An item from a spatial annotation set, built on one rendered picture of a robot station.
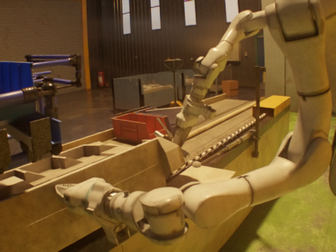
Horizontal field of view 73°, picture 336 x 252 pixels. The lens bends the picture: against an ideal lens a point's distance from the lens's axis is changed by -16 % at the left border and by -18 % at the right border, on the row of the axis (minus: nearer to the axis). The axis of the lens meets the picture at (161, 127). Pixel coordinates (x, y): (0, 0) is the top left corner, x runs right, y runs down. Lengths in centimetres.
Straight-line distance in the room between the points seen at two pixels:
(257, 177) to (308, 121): 17
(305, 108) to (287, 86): 587
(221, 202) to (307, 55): 31
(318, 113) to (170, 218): 36
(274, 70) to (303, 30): 588
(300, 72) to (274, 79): 587
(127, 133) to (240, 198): 140
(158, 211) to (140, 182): 52
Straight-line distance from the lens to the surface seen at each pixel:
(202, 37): 1135
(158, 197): 41
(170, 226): 42
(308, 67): 54
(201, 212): 42
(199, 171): 119
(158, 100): 619
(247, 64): 1049
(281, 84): 638
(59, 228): 77
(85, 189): 56
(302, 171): 55
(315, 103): 57
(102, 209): 52
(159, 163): 99
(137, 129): 171
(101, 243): 88
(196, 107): 101
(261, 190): 49
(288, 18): 52
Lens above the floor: 130
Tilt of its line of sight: 15 degrees down
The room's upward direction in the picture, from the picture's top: 3 degrees counter-clockwise
